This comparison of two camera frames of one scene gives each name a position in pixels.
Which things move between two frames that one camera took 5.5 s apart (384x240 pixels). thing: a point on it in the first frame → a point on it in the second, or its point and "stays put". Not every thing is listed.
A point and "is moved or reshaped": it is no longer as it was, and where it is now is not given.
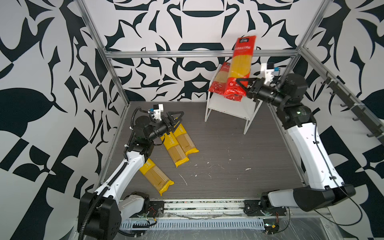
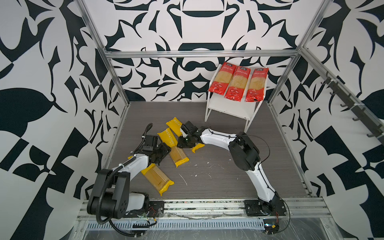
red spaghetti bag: x=219 y=84 stays put
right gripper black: x=257 y=89 → x=180 y=144
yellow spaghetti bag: x=174 y=149 stays put
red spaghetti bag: x=240 y=66 is moved or reshaped
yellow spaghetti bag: x=184 y=140 is moved or reshaped
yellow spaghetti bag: x=157 y=178 stays put
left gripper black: x=167 y=124 → x=165 y=149
